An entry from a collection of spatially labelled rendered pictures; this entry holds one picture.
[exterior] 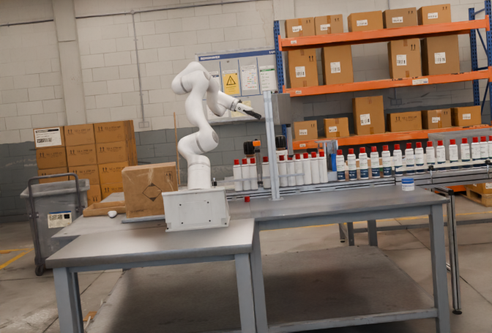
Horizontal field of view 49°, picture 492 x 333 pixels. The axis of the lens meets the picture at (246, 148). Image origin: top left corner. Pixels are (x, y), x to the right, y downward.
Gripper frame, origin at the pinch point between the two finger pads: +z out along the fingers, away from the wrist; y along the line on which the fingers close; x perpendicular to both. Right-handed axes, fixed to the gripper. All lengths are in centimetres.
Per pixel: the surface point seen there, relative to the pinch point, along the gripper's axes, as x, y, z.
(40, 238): 205, 96, -158
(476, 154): -35, 27, 136
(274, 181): 29.2, -19.7, 29.2
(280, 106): -13.6, -16.7, 13.0
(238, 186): 44.3, -12.8, 8.8
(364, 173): 5, 8, 77
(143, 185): 54, -65, -33
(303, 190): 30, -5, 47
